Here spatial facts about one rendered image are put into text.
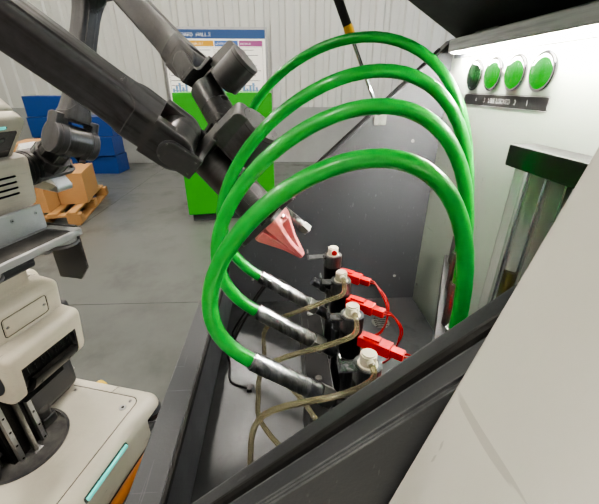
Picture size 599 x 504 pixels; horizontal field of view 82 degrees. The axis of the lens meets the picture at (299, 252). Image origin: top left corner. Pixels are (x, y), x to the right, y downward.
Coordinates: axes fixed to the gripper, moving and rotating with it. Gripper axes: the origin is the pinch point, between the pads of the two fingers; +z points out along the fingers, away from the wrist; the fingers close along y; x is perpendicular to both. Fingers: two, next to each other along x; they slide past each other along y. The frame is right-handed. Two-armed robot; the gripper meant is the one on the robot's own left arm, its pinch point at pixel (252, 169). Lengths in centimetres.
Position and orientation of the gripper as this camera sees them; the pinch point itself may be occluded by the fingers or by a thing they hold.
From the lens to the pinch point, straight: 63.3
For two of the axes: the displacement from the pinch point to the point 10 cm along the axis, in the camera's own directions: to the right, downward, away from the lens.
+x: -6.3, 5.2, 5.7
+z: 4.8, 8.4, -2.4
